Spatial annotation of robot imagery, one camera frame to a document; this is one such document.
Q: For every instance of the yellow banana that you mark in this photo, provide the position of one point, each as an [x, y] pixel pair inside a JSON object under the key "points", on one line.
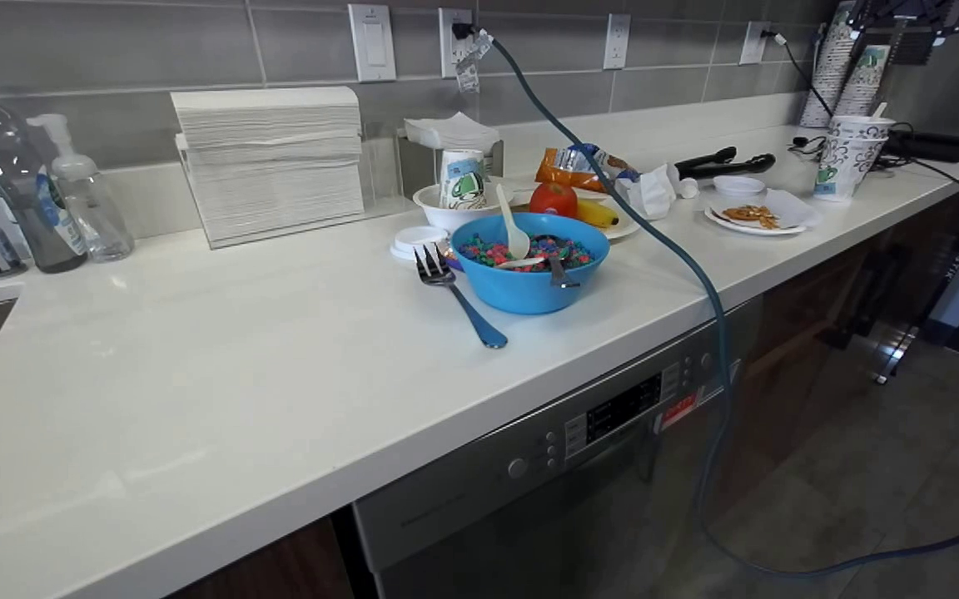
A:
{"points": [[596, 215]]}

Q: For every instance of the white bowl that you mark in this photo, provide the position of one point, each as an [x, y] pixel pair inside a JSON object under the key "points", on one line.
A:
{"points": [[433, 207]]}

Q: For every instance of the dark blue fork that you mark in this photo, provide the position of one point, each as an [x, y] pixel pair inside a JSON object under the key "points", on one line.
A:
{"points": [[467, 312]]}

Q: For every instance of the green cap soap bottle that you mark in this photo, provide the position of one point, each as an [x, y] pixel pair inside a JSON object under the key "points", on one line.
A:
{"points": [[18, 193]]}

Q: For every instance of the large printed paper cup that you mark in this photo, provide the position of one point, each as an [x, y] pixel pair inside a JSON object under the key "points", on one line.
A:
{"points": [[850, 154]]}

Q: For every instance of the white paper towel stack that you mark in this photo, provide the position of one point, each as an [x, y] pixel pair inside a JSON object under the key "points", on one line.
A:
{"points": [[269, 168]]}

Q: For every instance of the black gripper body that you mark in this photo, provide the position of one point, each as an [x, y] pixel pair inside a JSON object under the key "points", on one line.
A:
{"points": [[907, 13]]}

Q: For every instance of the white plastic spoon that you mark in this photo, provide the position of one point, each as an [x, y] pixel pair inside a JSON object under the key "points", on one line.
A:
{"points": [[513, 234]]}

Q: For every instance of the white wall switch plate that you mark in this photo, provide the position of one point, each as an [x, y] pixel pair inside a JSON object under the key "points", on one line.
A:
{"points": [[372, 40]]}

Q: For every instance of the white paper plate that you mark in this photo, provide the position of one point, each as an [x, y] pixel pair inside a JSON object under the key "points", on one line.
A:
{"points": [[784, 211]]}

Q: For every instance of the crumpled white wrapper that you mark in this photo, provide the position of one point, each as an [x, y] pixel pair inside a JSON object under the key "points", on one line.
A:
{"points": [[655, 192]]}

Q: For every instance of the red tomato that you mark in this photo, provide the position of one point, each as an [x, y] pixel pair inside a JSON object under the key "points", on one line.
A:
{"points": [[554, 201]]}

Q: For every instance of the white power adapter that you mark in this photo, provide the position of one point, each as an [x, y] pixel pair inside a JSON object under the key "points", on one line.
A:
{"points": [[467, 55]]}

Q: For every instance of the stainless steel dishwasher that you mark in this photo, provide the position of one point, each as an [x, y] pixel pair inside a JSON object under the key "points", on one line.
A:
{"points": [[569, 486]]}

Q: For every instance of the blue plastic bowl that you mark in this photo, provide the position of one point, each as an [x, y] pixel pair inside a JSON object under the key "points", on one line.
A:
{"points": [[532, 283]]}

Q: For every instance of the black tongs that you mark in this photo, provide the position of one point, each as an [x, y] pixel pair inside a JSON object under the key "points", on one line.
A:
{"points": [[725, 165]]}

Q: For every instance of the white wall outlet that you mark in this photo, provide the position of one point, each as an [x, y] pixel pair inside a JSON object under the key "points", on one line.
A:
{"points": [[449, 52], [752, 46], [618, 40]]}

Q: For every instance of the small printed cup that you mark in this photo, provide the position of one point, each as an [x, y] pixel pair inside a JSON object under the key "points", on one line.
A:
{"points": [[463, 178]]}

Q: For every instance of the dark wood cabinet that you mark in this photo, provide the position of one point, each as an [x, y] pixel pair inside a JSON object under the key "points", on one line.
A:
{"points": [[825, 322]]}

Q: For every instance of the clear pump dispenser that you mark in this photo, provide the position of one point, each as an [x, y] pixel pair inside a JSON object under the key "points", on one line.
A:
{"points": [[98, 211]]}

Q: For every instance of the orange snack bag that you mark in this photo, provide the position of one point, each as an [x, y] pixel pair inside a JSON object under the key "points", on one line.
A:
{"points": [[554, 171]]}

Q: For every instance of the sleeved paper cup stack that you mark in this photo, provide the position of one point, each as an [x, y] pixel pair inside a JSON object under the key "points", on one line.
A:
{"points": [[834, 68], [866, 80]]}

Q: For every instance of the orange snack pieces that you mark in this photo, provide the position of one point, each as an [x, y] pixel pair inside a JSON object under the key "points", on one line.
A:
{"points": [[752, 215]]}

